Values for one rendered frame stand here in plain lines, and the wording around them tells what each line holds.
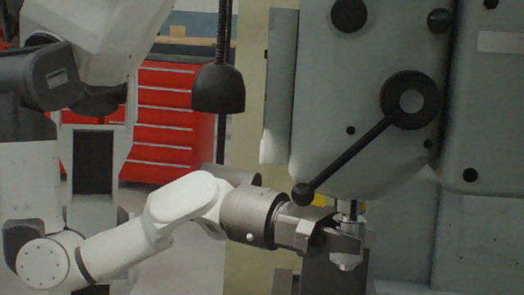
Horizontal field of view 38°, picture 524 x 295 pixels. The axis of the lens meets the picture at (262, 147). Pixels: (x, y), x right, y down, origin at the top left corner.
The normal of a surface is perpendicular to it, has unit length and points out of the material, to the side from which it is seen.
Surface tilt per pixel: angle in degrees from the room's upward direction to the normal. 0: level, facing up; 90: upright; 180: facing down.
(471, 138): 90
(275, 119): 90
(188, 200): 51
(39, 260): 80
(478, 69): 90
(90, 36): 95
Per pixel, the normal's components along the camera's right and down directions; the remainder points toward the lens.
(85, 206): 0.21, 0.29
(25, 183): -0.08, 0.03
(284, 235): -0.47, 0.15
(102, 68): 0.33, 0.88
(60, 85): 0.88, -0.04
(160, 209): -0.32, -0.50
